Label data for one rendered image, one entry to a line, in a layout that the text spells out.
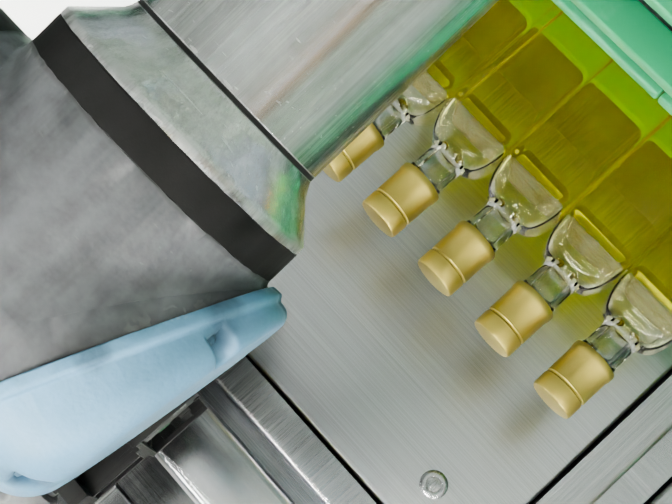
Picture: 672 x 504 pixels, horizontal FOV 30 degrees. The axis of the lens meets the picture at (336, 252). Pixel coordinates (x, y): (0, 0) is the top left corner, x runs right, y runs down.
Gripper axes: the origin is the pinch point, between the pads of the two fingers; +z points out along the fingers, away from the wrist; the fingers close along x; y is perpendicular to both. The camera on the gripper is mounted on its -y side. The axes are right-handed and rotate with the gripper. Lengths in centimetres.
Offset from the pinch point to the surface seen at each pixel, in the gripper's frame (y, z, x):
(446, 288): 12.8, 9.1, 1.2
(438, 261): 11.1, 9.9, 1.9
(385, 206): 5.7, 9.9, 2.0
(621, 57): 9.3, 29.0, 4.4
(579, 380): 23.6, 11.2, 2.0
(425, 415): 17.4, 3.8, -12.4
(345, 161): 1.1, 10.2, 1.2
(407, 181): 5.4, 12.3, 2.0
